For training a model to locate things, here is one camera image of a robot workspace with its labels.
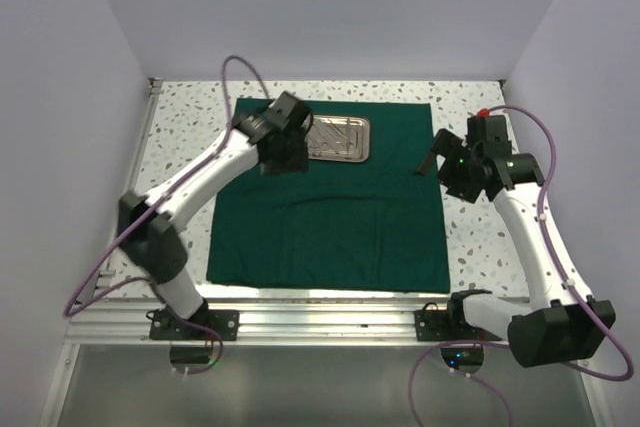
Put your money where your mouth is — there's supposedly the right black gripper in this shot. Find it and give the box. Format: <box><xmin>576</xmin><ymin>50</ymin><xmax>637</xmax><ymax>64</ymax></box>
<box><xmin>414</xmin><ymin>129</ymin><xmax>483</xmax><ymax>205</ymax></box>

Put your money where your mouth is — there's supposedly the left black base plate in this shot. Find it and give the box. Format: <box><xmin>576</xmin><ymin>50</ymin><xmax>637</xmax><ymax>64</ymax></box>
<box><xmin>145</xmin><ymin>309</ymin><xmax>240</xmax><ymax>341</ymax></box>

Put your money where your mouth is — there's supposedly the green surgical cloth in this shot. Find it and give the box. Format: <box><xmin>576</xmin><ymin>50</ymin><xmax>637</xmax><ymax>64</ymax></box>
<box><xmin>206</xmin><ymin>101</ymin><xmax>450</xmax><ymax>293</ymax></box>

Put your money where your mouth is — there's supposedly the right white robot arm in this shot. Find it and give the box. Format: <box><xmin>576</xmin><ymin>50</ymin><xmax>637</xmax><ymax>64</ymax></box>
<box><xmin>415</xmin><ymin>114</ymin><xmax>616</xmax><ymax>367</ymax></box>

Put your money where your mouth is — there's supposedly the stainless steel instrument tray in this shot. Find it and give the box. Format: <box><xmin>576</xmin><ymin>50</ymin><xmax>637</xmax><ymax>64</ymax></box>
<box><xmin>304</xmin><ymin>114</ymin><xmax>372</xmax><ymax>165</ymax></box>

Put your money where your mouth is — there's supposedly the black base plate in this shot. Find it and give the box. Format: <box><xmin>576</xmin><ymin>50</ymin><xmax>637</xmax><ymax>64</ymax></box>
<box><xmin>413</xmin><ymin>309</ymin><xmax>501</xmax><ymax>342</ymax></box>
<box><xmin>145</xmin><ymin>309</ymin><xmax>240</xmax><ymax>341</ymax></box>

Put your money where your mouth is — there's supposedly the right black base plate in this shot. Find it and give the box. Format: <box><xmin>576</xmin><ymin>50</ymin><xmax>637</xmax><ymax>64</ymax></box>
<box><xmin>413</xmin><ymin>309</ymin><xmax>501</xmax><ymax>342</ymax></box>

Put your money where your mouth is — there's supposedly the aluminium rail frame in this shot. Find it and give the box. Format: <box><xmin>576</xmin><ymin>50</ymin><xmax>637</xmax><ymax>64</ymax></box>
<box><xmin>39</xmin><ymin>77</ymin><xmax>614</xmax><ymax>427</ymax></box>

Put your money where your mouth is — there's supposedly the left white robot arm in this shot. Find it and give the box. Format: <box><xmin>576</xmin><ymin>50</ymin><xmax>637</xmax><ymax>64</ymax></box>
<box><xmin>117</xmin><ymin>92</ymin><xmax>314</xmax><ymax>340</ymax></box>

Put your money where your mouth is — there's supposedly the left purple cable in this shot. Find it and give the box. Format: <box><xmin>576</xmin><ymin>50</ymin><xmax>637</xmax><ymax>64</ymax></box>
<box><xmin>62</xmin><ymin>55</ymin><xmax>274</xmax><ymax>376</ymax></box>

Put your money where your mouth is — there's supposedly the steel surgical instruments pile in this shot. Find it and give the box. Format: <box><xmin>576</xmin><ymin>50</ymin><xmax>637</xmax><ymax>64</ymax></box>
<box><xmin>309</xmin><ymin>117</ymin><xmax>364</xmax><ymax>157</ymax></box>

